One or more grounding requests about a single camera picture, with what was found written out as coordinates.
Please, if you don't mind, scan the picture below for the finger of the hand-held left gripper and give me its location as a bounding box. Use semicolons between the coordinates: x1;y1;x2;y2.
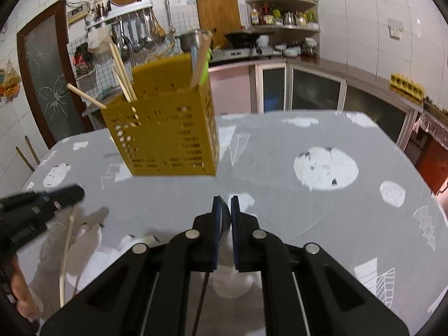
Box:
0;204;57;232
0;185;85;211

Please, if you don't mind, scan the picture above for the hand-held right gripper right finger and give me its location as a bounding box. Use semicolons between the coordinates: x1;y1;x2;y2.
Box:
230;195;409;336

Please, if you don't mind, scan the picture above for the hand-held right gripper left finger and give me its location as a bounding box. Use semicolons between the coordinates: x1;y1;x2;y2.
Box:
40;195;223;336

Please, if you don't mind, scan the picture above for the yellow perforated utensil holder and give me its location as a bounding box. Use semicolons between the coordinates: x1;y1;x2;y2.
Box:
100;53;221;177

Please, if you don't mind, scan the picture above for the person's left hand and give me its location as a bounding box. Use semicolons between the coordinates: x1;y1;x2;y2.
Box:
9;254;44;323

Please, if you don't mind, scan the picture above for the wooden stick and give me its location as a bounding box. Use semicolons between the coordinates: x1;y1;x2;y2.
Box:
25;136;41;165
16;147;36;172

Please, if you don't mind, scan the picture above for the grey printed tablecloth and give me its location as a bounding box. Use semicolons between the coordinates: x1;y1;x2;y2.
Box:
16;110;448;336

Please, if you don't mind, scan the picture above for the steel sink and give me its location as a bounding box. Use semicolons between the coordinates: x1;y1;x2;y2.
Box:
81;87;125;118

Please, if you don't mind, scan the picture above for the dark framed glass door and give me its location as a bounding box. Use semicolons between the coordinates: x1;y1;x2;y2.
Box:
17;0;93;149

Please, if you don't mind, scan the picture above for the hanging plastic bag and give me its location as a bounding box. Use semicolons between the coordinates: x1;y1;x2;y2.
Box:
0;61;22;102

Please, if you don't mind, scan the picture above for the kitchen counter cabinet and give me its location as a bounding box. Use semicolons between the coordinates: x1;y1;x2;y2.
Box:
208;56;424;144

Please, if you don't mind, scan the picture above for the steel faucet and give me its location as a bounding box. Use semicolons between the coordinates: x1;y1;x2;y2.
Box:
119;35;137;69

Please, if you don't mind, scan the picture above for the white hanging cloth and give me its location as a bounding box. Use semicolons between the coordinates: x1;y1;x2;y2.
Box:
87;26;113;54

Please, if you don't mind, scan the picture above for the steel gas stove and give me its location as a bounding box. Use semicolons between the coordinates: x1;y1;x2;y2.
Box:
210;47;274;64

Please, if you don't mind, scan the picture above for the stack of white bowls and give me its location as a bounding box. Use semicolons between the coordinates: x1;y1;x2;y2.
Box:
275;44;302;58

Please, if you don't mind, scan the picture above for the row of hanging kitchen tools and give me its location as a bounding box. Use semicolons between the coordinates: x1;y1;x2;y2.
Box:
112;7;169;53

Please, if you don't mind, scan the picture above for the steel pot with lid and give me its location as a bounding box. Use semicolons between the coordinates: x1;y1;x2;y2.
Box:
175;30;212;53

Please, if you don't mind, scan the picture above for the black wok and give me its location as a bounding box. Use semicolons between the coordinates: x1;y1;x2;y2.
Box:
224;31;275;48

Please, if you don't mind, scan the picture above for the glass jar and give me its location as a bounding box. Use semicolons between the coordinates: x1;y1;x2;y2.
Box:
302;38;319;58

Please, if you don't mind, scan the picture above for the steel corner shelf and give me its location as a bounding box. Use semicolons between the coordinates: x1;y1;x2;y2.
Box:
245;0;321;32

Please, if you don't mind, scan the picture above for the rectangular wooden cutting board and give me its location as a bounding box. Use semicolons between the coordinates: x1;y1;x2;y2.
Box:
195;0;243;48

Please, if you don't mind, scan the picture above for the row of condiment bottles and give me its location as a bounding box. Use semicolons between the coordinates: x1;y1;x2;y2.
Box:
249;3;317;26

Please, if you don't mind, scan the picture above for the plastic covered red cabinet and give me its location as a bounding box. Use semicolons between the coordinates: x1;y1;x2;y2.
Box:
408;112;448;195

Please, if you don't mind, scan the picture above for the yellow egg carton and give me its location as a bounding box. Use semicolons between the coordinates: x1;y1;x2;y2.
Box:
389;73;426;99

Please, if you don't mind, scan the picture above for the thick wooden chopping block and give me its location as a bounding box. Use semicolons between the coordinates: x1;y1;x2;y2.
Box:
422;98;448;128

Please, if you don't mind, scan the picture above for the wire wall basket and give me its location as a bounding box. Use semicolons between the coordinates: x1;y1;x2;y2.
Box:
72;42;97;79

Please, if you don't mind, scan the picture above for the white wall box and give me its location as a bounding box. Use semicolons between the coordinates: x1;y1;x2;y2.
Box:
67;2;90;25

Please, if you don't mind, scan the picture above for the steel wall utensil rack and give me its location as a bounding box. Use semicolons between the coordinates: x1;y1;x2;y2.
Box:
84;2;155;30

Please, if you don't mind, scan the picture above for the steel wall pipe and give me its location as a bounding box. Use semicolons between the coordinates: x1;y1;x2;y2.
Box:
159;0;176;34

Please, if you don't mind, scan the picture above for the white wall socket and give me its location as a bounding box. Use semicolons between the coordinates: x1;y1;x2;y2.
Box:
387;18;404;40

